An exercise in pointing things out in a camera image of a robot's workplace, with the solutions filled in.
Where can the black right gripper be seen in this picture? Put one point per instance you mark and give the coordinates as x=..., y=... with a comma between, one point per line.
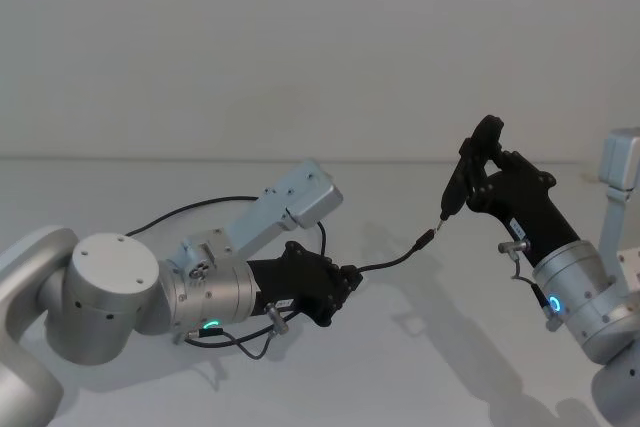
x=530, y=207

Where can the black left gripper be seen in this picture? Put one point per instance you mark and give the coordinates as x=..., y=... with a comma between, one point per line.
x=305, y=282

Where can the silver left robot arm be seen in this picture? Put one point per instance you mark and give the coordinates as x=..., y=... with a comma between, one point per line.
x=110, y=292

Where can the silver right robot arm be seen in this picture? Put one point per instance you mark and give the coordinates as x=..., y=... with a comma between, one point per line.
x=590, y=297

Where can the white table cloth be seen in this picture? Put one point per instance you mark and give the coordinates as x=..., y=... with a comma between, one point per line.
x=350, y=377

